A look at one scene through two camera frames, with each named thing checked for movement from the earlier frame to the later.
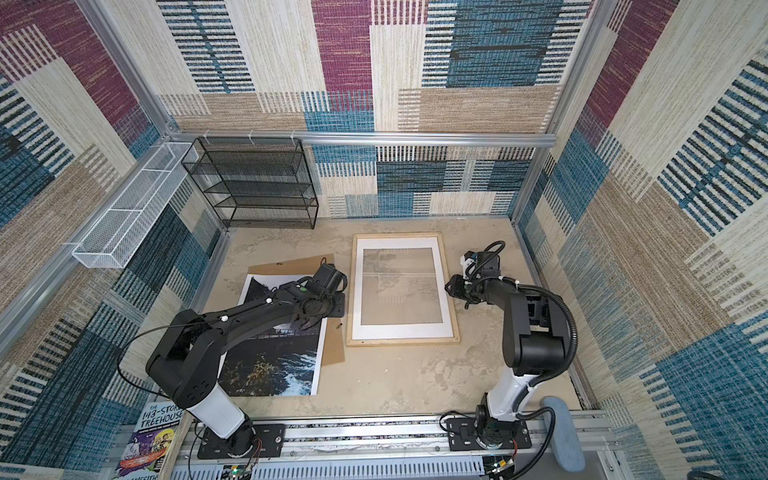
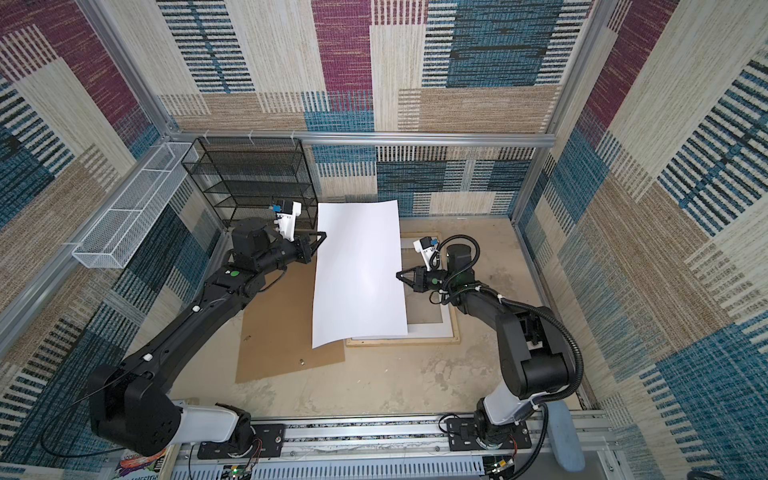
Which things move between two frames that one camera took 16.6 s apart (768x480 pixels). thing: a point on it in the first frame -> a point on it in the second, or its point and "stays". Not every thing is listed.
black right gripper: x=456 y=290 -> x=420 y=276
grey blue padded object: x=564 y=440 stays
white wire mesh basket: x=115 y=236 stays
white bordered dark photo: x=284 y=363 -> x=357 y=291
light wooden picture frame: x=350 y=342 stays
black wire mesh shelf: x=255 y=182 stays
